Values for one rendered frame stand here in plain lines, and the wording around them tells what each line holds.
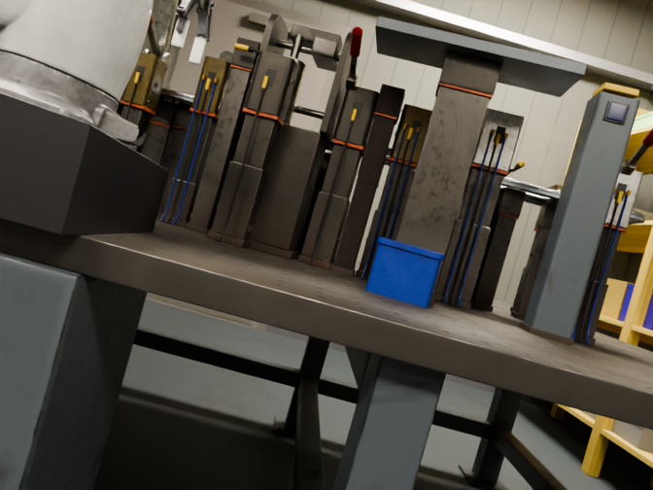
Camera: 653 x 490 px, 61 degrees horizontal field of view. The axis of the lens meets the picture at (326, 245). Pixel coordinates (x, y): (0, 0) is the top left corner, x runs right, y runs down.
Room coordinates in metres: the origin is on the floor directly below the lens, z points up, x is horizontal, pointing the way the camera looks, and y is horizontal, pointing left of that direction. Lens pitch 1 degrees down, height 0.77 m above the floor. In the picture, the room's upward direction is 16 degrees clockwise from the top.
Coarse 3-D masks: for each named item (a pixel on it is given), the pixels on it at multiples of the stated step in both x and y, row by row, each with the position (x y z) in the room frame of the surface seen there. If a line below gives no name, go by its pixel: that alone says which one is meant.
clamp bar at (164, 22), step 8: (160, 0) 1.27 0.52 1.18; (168, 0) 1.27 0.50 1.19; (176, 0) 1.28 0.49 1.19; (160, 8) 1.28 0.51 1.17; (168, 8) 1.27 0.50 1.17; (176, 8) 1.29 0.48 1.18; (160, 16) 1.28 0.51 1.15; (168, 16) 1.28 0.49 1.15; (160, 24) 1.28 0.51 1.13; (168, 24) 1.28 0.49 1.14; (160, 32) 1.28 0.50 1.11; (168, 32) 1.28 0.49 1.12; (160, 40) 1.29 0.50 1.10; (168, 40) 1.29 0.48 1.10; (168, 48) 1.30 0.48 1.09; (160, 56) 1.29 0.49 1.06
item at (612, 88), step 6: (606, 84) 0.97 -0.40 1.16; (612, 84) 0.97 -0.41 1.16; (600, 90) 0.99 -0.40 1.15; (606, 90) 0.98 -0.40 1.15; (612, 90) 0.98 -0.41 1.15; (618, 90) 0.97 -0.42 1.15; (624, 90) 0.97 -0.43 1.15; (630, 90) 0.97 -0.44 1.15; (636, 90) 0.97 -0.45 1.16; (624, 96) 0.99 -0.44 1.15; (630, 96) 0.98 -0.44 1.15; (636, 96) 0.97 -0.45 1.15
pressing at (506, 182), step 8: (160, 96) 1.46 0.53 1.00; (168, 96) 1.42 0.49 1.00; (176, 96) 1.33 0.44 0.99; (184, 96) 1.33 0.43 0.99; (192, 96) 1.33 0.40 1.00; (328, 144) 1.46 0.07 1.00; (504, 184) 1.32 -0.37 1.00; (512, 184) 1.25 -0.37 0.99; (520, 184) 1.25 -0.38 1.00; (528, 184) 1.25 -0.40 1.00; (536, 192) 1.31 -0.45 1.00; (544, 192) 1.24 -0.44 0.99; (552, 192) 1.24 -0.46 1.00; (560, 192) 1.24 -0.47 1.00; (528, 200) 1.43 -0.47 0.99; (536, 200) 1.41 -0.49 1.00; (544, 200) 1.39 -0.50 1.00; (632, 216) 1.22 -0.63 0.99; (640, 216) 1.22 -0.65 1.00; (632, 224) 1.31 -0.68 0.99
